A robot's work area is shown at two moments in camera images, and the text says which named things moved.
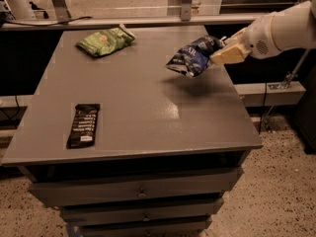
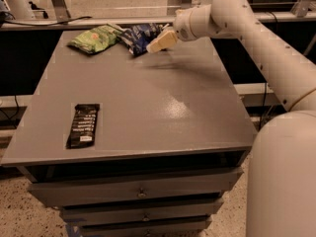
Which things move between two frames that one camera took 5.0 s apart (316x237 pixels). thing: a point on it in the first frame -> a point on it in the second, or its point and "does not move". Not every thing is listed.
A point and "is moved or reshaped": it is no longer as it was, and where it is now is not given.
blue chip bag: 193,58 -> 136,38
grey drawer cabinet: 123,145 does not move
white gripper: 258,37 -> 182,26
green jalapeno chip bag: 108,41 is moved or reshaped
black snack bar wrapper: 82,131 does not move
